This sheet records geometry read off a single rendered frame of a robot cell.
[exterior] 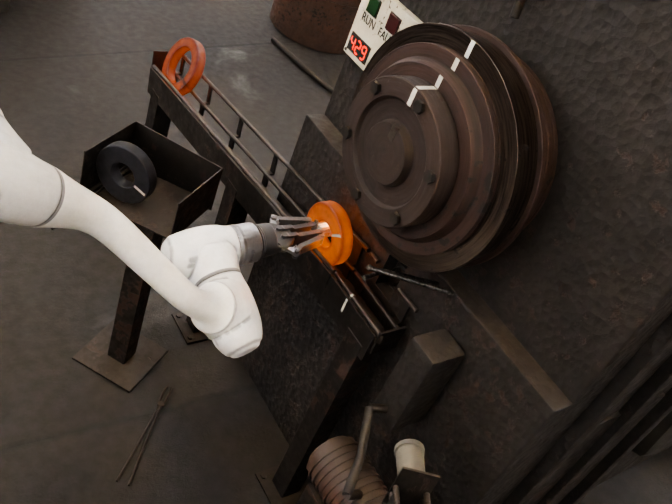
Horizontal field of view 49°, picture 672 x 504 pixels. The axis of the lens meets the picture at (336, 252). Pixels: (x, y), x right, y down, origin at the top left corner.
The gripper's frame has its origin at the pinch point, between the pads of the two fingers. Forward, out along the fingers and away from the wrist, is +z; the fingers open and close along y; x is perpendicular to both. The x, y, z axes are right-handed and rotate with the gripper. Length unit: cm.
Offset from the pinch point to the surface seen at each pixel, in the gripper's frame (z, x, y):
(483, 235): -2, 33, 39
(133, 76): 29, -77, -188
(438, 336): 2.4, 3.6, 38.6
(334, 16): 154, -60, -216
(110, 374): -37, -74, -27
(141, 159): -33.8, -0.9, -33.2
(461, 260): -1.9, 25.4, 37.3
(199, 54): 5, -5, -87
